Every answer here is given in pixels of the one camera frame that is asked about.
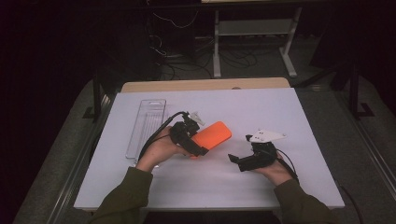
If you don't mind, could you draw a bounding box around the clear plastic packaging tray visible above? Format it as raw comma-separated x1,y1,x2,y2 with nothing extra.
125,98,169,168

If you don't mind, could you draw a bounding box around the thin white hanging cable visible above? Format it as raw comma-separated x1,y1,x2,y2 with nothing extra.
151,10,200,30

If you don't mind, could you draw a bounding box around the person's left hand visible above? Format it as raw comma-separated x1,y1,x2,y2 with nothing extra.
135,125,188,174

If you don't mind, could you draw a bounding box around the tangle of black floor cables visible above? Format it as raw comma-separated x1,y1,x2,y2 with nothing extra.
158,36,260,79

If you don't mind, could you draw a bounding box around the black floor cable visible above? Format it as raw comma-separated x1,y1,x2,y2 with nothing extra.
338,185,364,224

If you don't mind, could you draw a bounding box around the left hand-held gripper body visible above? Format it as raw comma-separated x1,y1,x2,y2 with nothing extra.
169,111,206,146

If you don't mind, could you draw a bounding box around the right hand-held gripper black cable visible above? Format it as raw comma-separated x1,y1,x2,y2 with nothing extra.
275,148,301,183

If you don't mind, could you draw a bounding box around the grey metal rail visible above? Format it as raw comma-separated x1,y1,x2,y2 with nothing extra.
334,90,396,191
46,92,117,224

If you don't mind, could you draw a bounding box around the white metal table frame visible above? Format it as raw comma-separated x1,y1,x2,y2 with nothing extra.
212,7,304,78

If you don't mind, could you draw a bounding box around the person's right hand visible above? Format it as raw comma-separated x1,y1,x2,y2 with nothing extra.
255,153,295,188

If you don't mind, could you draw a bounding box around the black metal stand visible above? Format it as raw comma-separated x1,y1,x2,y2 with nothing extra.
82,66,108,122
347,61,375,121

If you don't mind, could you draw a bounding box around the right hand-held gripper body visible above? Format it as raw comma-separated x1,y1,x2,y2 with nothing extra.
238,129,288,173

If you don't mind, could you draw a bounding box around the orange phone case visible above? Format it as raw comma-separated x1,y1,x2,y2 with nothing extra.
188,120,233,160

